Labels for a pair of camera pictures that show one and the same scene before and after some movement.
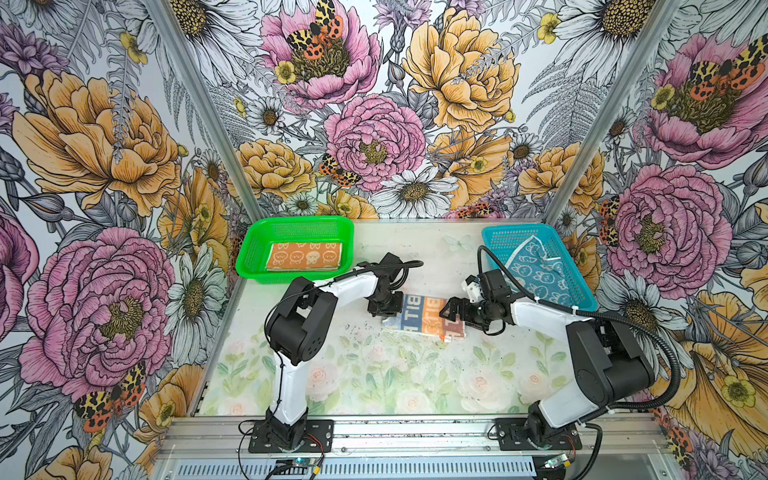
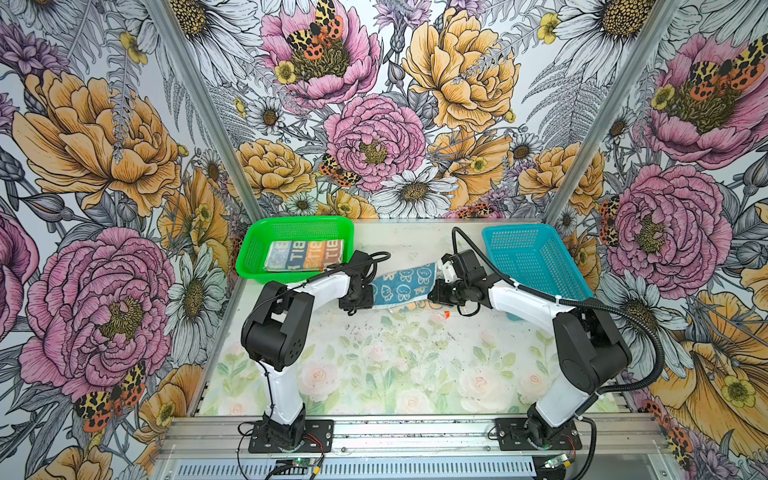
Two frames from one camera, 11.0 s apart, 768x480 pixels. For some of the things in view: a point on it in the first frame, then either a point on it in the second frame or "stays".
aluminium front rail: [230, 440] stays
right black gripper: [464, 303] to [438, 294]
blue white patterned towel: [541, 276] to [403, 285]
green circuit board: [304, 462] stays
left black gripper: [396, 308] to [367, 303]
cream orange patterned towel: [421, 314] to [309, 255]
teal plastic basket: [505, 240] stays
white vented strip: [377, 468] stays
